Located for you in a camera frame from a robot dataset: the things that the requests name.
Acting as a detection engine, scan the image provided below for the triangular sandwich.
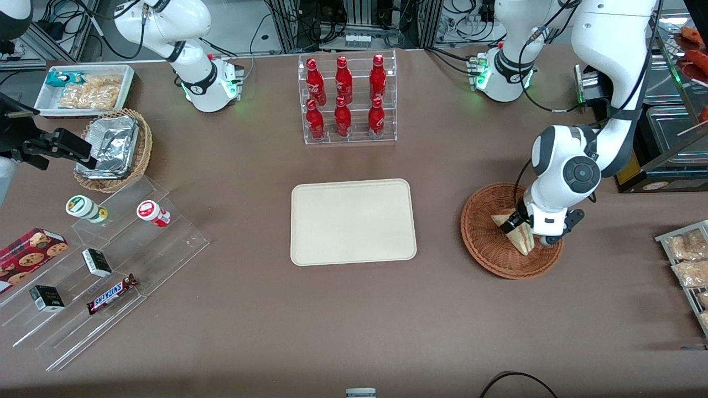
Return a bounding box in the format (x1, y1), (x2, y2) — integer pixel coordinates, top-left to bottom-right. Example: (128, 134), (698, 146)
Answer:
(491, 209), (535, 256)

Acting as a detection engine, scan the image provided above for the round brown wicker basket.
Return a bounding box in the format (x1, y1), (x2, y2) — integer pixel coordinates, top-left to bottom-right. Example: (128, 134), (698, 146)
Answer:
(460, 183), (564, 280)

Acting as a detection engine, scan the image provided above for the light wicker basket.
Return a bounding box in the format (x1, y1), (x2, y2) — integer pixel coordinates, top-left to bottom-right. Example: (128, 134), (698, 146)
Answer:
(74, 108), (153, 193)

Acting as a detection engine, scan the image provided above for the beige rectangular tray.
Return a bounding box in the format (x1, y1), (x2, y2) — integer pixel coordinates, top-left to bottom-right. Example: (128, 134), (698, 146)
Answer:
(290, 179), (417, 266)

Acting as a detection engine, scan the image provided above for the aluminium foil container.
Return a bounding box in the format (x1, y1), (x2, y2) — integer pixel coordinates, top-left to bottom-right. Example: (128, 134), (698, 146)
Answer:
(76, 115), (139, 179)

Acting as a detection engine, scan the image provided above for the white rectangular bin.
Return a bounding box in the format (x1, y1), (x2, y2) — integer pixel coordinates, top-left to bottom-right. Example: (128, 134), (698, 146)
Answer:
(34, 65), (136, 118)

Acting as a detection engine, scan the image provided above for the clear bag of crackers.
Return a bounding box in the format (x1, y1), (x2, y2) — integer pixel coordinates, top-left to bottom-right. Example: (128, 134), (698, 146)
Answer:
(58, 75), (123, 110)

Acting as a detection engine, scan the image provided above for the green lid small bottle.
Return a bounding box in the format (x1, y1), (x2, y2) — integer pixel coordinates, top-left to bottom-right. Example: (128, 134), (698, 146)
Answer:
(66, 195), (108, 224)

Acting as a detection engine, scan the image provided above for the teal snack packet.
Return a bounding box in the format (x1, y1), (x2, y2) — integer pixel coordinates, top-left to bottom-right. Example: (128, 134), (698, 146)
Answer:
(45, 71), (85, 88)

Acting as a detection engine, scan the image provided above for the red cookie box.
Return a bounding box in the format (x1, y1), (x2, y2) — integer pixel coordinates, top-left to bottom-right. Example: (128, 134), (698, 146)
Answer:
(0, 228), (69, 295)

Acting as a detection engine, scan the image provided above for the red lid small bottle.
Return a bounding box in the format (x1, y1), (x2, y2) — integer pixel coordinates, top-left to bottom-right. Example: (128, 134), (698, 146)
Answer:
(137, 200), (171, 228)

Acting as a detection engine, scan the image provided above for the small black box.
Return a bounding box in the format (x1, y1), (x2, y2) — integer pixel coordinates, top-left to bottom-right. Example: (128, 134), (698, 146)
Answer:
(82, 248), (113, 278)
(29, 285), (66, 313)

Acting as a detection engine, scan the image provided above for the black food warmer appliance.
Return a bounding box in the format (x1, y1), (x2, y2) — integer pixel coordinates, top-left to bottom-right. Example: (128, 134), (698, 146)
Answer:
(600, 8), (708, 194)

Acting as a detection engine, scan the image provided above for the clear acrylic stepped display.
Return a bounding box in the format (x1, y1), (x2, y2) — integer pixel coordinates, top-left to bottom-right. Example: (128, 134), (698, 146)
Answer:
(0, 176), (210, 372)

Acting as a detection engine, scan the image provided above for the clear acrylic bottle rack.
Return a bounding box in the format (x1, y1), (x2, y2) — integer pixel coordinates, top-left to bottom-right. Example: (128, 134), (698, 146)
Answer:
(298, 49), (398, 145)

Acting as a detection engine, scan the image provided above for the steel food pan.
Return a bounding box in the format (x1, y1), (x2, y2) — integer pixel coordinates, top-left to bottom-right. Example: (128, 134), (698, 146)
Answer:
(643, 54), (690, 106)
(645, 105), (708, 167)

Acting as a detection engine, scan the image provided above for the snickers chocolate bar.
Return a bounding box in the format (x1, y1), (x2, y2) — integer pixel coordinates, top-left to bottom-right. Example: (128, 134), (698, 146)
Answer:
(87, 274), (138, 316)

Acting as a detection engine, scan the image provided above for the red cola bottle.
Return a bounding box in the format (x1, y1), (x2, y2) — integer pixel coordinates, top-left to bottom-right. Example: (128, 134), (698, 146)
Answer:
(306, 99), (325, 140)
(334, 96), (352, 138)
(369, 54), (387, 101)
(335, 56), (353, 104)
(306, 58), (327, 106)
(368, 97), (386, 139)

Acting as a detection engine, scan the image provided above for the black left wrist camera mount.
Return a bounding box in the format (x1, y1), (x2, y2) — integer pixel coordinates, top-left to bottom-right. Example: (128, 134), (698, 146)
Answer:
(539, 208), (585, 247)

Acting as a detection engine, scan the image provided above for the metal wire rack tray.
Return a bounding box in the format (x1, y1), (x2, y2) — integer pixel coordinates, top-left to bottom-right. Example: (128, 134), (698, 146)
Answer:
(655, 220), (708, 339)

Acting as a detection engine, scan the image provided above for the black cable loop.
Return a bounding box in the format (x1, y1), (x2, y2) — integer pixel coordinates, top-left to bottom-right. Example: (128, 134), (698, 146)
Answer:
(478, 371), (559, 398)

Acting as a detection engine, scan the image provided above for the aluminium frame structure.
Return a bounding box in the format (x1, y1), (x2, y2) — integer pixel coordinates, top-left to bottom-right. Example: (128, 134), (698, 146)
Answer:
(267, 0), (443, 54)

